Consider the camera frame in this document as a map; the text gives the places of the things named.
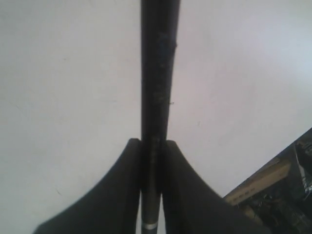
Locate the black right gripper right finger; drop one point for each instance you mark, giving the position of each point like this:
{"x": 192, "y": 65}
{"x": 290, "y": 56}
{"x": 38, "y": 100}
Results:
{"x": 192, "y": 207}

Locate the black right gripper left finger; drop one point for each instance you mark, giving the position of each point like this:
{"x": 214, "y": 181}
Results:
{"x": 111, "y": 207}

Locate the black paintbrush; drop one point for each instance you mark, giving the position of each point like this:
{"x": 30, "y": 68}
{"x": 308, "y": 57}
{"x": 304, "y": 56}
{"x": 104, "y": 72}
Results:
{"x": 159, "y": 24}

